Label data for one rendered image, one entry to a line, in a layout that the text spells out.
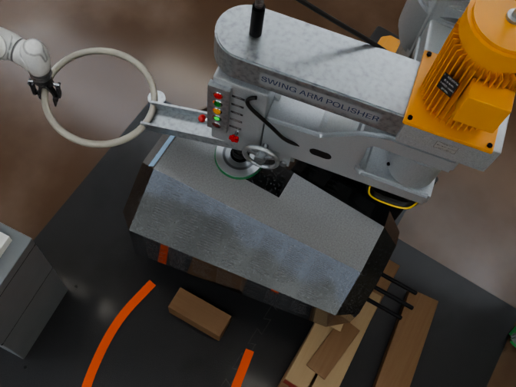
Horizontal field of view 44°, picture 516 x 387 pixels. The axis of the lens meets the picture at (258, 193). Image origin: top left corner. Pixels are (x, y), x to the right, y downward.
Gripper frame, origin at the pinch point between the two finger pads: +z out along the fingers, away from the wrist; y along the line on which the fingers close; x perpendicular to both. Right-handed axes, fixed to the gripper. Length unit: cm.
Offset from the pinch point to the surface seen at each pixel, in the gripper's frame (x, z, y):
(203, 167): -24, -3, 71
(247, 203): -39, -5, 91
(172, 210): -42, 7, 60
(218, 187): -33, -4, 78
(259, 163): -35, -38, 91
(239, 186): -31, -4, 87
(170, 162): -24, -2, 56
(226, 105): -27, -64, 75
